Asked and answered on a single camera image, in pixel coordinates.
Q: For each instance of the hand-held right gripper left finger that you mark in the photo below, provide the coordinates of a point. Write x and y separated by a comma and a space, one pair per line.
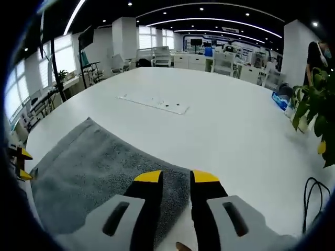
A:
146, 209

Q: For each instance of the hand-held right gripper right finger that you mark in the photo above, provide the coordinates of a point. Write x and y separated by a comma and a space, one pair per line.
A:
204, 209

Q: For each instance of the grey towel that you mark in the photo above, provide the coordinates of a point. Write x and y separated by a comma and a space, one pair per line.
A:
91, 170

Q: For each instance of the person's right hand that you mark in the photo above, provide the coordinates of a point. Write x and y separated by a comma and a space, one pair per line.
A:
183, 247

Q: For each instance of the small potted plant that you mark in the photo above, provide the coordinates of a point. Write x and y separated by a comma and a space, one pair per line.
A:
62, 75

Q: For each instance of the small black monitor on stand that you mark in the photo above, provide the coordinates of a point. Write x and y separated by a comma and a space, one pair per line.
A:
86, 38

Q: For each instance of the blue tissue packet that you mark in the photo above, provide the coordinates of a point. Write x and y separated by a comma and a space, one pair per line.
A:
280, 100

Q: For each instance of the white office chair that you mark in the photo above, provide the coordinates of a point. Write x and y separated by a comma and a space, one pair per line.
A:
161, 56
223, 64

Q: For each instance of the green potted plant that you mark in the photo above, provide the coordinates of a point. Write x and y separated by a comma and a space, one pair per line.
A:
318, 104

